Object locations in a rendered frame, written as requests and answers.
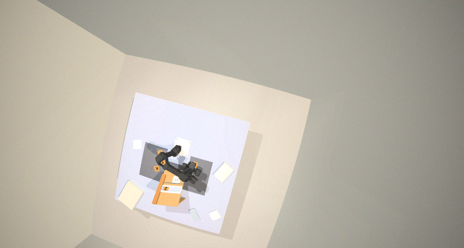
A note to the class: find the pale yellow board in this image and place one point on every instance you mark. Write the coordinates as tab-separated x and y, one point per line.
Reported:
170	197

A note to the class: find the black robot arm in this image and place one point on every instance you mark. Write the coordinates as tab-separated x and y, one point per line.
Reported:
185	175

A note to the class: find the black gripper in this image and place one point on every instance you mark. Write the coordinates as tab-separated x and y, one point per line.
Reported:
186	167

